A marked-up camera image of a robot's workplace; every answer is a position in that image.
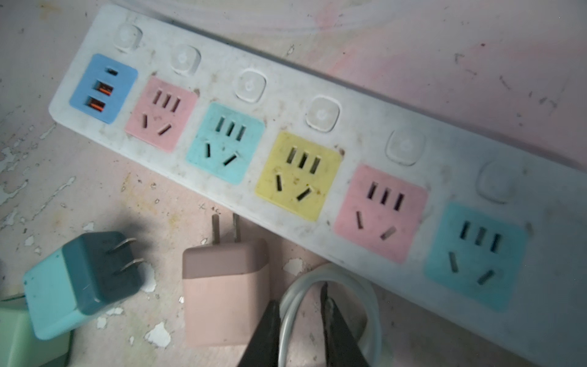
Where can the green USB charger plug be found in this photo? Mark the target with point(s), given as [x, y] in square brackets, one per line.
[20, 346]

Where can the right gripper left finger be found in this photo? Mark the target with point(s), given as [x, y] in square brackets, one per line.
[263, 348]

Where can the teal USB charger plug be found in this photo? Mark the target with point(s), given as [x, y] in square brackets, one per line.
[79, 281]

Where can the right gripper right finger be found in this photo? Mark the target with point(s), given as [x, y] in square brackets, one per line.
[341, 349]

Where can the pink USB charger plug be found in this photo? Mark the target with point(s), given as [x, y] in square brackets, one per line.
[226, 289]

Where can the long white power strip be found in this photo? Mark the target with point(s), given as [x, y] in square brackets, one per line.
[486, 235]

